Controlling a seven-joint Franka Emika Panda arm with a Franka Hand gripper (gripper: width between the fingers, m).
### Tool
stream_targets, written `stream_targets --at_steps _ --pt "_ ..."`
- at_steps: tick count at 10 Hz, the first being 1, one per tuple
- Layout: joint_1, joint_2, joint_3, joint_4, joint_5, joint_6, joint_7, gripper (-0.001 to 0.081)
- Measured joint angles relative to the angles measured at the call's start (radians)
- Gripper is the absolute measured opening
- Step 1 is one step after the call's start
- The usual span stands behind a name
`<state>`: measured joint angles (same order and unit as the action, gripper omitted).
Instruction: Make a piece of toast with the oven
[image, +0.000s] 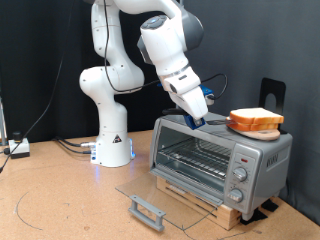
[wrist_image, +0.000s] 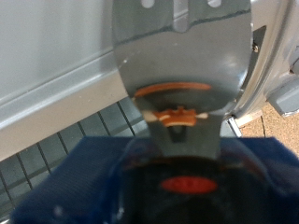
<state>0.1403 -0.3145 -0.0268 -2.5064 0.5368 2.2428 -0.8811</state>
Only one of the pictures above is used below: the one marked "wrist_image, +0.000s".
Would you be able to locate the metal spatula blue grip block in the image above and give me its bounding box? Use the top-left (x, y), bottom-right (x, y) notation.
top-left (10, 0), bottom-right (299, 224)

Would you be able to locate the silver toaster oven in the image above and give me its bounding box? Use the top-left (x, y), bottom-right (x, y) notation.
top-left (0, 0), bottom-right (299, 216)

